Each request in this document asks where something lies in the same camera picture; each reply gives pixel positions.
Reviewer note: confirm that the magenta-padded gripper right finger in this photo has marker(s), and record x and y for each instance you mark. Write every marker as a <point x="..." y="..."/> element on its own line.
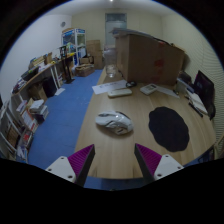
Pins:
<point x="165" y="165"/>

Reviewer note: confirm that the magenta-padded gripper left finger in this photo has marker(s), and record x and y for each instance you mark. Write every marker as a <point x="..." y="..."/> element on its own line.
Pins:
<point x="63" y="166"/>

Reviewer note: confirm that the white and grey computer mouse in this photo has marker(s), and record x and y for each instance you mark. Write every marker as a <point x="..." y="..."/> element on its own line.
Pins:
<point x="115" y="122"/>

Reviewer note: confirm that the black scalloped mouse pad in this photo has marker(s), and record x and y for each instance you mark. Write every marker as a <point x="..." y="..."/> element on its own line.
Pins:
<point x="168" y="129"/>

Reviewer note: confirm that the cluttered book shelf unit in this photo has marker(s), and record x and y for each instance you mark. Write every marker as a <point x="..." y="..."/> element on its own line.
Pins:
<point x="23" y="123"/>

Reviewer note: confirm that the black marker pen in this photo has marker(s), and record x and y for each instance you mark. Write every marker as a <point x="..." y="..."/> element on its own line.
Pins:
<point x="195" y="109"/>

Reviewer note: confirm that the black office chair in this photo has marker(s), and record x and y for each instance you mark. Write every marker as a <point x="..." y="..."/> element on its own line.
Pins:
<point x="211" y="111"/>

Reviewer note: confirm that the white open notebook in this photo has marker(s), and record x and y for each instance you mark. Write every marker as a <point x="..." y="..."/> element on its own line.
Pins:
<point x="197" y="101"/>

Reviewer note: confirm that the grey paper sheet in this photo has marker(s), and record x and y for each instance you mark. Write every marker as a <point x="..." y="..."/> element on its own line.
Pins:
<point x="167" y="90"/>

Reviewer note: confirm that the white calculator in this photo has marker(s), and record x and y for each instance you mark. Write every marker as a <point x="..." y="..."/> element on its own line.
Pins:
<point x="148" y="89"/>

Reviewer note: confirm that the black computer monitor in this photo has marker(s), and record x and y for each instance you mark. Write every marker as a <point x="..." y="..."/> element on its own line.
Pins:
<point x="204" y="87"/>

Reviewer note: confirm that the white paper sheet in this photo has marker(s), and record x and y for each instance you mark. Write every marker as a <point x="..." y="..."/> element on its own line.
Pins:
<point x="106" y="87"/>

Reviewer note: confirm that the wooden side desk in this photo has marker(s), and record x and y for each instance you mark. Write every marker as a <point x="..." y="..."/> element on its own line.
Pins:
<point x="36" y="75"/>

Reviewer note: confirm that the open cardboard floor box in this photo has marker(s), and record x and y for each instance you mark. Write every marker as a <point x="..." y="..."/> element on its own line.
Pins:
<point x="84" y="70"/>

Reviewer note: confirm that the black floor stand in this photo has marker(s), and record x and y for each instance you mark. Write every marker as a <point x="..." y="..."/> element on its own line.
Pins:
<point x="67" y="66"/>

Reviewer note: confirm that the large brown cardboard box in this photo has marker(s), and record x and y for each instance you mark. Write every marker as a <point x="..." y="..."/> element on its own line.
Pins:
<point x="146" y="60"/>

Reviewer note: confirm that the clear glass jar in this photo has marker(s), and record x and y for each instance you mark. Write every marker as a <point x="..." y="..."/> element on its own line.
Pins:
<point x="111" y="70"/>

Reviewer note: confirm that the stacked brown cardboard boxes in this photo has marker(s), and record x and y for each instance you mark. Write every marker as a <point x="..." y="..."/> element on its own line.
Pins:
<point x="94" y="53"/>

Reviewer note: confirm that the blue and white glass cabinet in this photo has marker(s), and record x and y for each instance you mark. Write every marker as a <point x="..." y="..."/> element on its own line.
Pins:
<point x="74" y="41"/>

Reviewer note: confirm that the grey door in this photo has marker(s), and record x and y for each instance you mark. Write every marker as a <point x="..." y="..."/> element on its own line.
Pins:
<point x="115" y="25"/>

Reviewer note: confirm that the round wall clock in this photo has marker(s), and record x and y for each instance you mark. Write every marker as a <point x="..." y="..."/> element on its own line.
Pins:
<point x="63" y="24"/>

